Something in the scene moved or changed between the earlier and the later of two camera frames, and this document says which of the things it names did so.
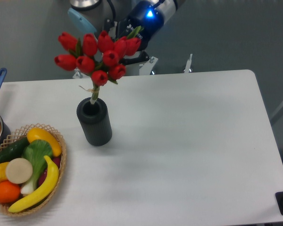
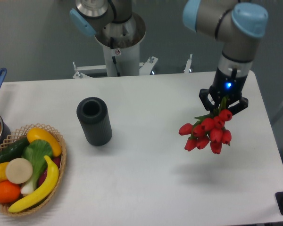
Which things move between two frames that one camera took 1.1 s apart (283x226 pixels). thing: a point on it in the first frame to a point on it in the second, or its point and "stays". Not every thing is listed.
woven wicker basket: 13,138 stays
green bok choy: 38,152 stays
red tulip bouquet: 100,56 to 208,128
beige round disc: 19,170 stays
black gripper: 145,22 to 226,83
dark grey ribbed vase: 95,120 stays
